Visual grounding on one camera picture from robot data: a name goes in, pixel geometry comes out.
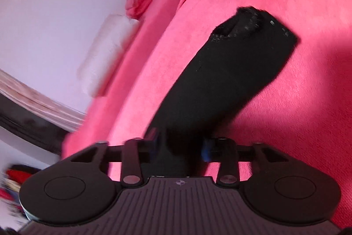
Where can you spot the dark window frame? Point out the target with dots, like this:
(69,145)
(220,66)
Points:
(27,127)

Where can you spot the pink patterned curtain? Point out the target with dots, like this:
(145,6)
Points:
(38,102)

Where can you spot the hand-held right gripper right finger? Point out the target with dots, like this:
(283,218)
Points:
(228,160)

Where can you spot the pale pink folded quilt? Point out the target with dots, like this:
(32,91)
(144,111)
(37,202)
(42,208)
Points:
(106,58)

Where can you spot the pink bed blanket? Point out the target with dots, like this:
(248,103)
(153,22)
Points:
(288,58)
(143,58)

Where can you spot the red hanging jacket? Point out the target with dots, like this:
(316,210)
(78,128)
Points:
(16,173)

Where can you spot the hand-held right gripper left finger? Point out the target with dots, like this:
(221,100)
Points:
(132,160)

